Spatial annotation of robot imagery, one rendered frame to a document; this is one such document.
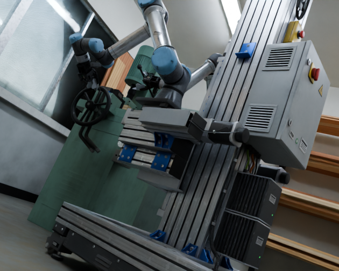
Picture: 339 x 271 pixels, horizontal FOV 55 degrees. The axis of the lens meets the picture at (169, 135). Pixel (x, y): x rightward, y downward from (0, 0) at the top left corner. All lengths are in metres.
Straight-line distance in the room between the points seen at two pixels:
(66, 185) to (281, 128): 1.44
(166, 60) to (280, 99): 0.53
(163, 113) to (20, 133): 2.31
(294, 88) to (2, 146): 2.68
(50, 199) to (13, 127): 1.27
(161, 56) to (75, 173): 1.06
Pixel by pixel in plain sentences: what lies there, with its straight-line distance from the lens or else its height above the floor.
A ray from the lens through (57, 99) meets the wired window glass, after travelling 3.77.
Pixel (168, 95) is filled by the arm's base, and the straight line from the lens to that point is 1.59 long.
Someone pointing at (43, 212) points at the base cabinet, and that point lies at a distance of 2.32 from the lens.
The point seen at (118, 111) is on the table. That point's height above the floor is 0.88.
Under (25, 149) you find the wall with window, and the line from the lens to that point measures 3.55.
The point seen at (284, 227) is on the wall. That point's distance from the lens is 4.18.
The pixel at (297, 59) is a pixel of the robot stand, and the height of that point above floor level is 1.13.
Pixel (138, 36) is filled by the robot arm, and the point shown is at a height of 1.20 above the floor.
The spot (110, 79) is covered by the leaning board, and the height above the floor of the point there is 1.61.
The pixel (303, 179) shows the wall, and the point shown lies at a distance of 4.29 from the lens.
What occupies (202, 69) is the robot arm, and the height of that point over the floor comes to 1.24.
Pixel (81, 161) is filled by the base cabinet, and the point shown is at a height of 0.48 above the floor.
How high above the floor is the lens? 0.30
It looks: 14 degrees up
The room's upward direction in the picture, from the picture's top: 22 degrees clockwise
